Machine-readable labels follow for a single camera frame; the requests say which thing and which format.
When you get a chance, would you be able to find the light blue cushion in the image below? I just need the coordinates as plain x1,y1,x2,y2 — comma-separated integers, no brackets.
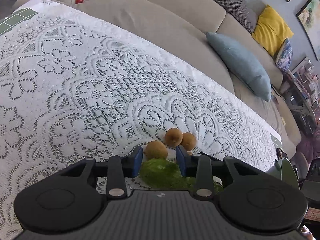
206,32,272,102

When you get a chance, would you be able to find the cluttered desk with books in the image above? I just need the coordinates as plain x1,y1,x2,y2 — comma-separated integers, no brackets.
280,57,319,135

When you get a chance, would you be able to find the grey patterned cushion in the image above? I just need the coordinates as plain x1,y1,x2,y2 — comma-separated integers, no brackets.
214,0,258,34

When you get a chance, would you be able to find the brown kiwi fruit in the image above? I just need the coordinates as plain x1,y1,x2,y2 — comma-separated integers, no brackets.
180,132,197,151
145,140,168,159
164,128,183,148

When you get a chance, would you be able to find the framed landscape painting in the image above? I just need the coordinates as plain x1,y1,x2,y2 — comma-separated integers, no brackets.
296,0,320,62

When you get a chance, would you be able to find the white lace tablecloth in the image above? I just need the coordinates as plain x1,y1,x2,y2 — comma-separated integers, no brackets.
1,0,276,239

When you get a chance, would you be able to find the yellow cushion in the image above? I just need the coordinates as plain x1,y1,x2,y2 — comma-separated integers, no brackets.
252,5,294,57

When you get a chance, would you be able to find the blue floral cushion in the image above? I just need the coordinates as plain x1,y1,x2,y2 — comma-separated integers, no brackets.
275,38,293,73

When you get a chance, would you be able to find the green cucumber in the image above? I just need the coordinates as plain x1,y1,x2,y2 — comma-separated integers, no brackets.
139,157,224,194

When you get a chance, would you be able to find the green bowl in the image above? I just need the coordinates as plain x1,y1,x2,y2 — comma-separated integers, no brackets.
266,158,300,190

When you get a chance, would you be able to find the beige sofa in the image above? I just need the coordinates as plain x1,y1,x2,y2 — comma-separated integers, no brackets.
14,0,301,158

